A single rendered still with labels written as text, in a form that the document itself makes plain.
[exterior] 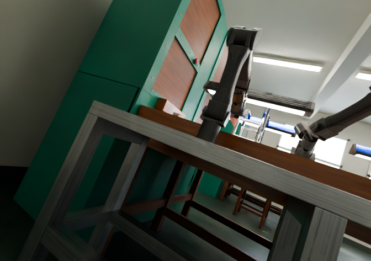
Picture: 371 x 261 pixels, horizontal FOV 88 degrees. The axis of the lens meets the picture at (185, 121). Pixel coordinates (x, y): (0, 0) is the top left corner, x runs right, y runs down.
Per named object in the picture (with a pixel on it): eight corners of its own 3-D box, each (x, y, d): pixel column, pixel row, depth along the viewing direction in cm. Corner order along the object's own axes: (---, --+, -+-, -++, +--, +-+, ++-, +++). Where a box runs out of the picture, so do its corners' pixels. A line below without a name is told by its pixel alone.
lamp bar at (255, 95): (313, 113, 96) (317, 100, 97) (202, 87, 123) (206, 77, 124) (309, 117, 103) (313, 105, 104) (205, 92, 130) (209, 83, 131)
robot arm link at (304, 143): (296, 140, 91) (301, 129, 87) (308, 141, 90) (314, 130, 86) (301, 151, 85) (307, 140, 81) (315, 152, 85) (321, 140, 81)
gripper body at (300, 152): (290, 148, 96) (295, 137, 91) (314, 156, 91) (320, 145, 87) (289, 157, 91) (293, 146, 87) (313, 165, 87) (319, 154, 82)
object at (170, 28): (142, 88, 98) (208, -60, 110) (77, 70, 122) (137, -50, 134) (209, 139, 219) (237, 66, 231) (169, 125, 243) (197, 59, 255)
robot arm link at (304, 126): (288, 127, 94) (307, 109, 87) (302, 134, 95) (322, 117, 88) (296, 143, 84) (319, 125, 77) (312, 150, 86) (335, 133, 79)
